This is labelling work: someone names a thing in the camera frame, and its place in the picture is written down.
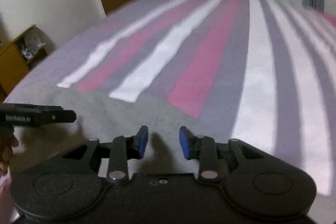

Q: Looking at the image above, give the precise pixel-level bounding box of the grey sweat pant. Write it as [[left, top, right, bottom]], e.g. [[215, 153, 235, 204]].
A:
[[7, 84, 229, 176]]

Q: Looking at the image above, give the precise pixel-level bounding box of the person's left hand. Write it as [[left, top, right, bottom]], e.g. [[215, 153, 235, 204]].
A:
[[0, 133, 19, 177]]

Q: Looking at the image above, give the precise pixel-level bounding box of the wooden shelf unit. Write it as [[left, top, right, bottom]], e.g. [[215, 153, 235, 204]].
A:
[[1, 25, 47, 102]]

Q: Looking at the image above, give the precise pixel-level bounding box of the striped pink grey bedsheet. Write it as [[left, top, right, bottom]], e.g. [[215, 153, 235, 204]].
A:
[[1, 0, 335, 223]]

